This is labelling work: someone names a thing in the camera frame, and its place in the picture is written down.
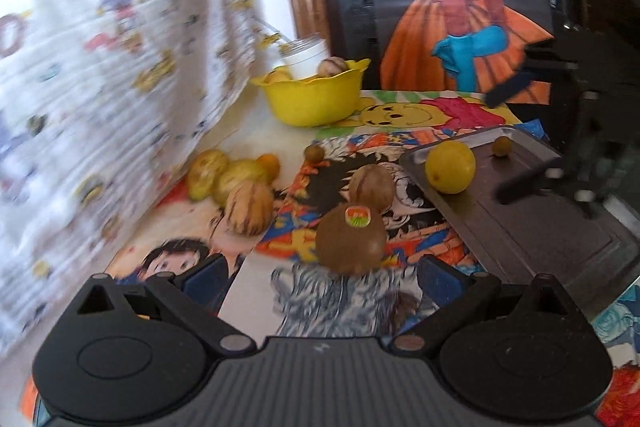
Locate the cartoon bear printed cloth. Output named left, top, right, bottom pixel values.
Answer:
left=320, top=89, right=523, bottom=145

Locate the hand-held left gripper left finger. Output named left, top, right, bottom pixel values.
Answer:
left=70, top=253, right=257, bottom=356

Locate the brown kiwi with sticker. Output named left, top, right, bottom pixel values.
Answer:
left=315, top=203, right=387, bottom=275

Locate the white printed curtain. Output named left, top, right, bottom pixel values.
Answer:
left=0, top=0, right=296, bottom=358

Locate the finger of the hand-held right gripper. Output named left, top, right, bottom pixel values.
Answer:
left=484, top=39, right=581, bottom=108
left=492, top=159, right=597, bottom=208

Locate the yellow lemon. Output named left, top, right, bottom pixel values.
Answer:
left=425, top=141, right=477, bottom=195

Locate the striped pepino melon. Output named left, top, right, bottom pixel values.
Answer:
left=317, top=56, right=348, bottom=76

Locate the yellow plastic bowl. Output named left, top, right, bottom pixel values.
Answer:
left=249, top=59, right=372, bottom=128

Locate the grey metal tray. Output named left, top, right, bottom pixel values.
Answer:
left=399, top=123, right=640, bottom=308

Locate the orange tangerine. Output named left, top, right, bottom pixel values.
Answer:
left=256, top=153, right=282, bottom=184

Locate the white plastic jar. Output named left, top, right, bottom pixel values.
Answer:
left=278, top=34, right=327, bottom=80

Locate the yellow pepino melon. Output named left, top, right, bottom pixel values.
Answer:
left=186, top=148, right=231, bottom=202
left=212, top=158, right=271, bottom=205
left=224, top=183, right=276, bottom=237

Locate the blue red printed cloth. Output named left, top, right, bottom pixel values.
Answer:
left=590, top=292, right=640, bottom=427

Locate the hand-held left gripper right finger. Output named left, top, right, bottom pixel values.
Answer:
left=391, top=255, right=577, bottom=356

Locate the colourful comic printed mat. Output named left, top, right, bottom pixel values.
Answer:
left=105, top=127, right=551, bottom=338

